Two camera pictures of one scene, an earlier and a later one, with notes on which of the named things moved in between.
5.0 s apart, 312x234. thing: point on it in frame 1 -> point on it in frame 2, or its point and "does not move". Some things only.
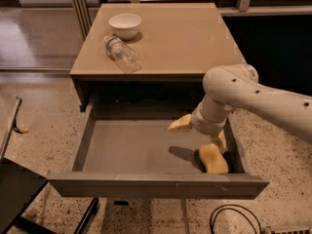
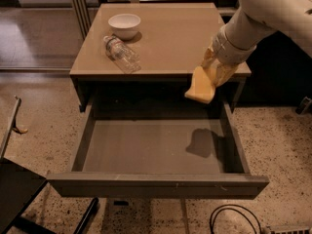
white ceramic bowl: x=125 y=25 does not move
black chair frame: x=18 y=186 does not move
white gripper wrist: x=204 y=126 -> x=231 y=52
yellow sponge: x=213 y=159 -> x=203 y=87
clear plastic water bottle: x=122 y=55 does not move
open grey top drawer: x=134 y=154 does not move
